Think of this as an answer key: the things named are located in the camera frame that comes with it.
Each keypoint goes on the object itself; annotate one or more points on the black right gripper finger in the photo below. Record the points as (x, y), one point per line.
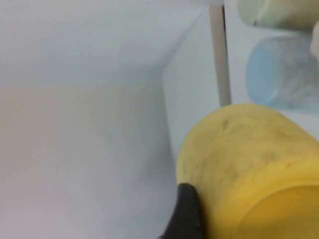
(187, 216)

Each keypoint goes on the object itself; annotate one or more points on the yellow plastic cup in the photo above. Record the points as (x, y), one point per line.
(249, 161)

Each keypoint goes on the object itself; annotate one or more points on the light blue plastic cup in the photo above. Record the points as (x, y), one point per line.
(286, 74)

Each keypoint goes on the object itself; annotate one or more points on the green plastic cup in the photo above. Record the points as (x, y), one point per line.
(274, 12)

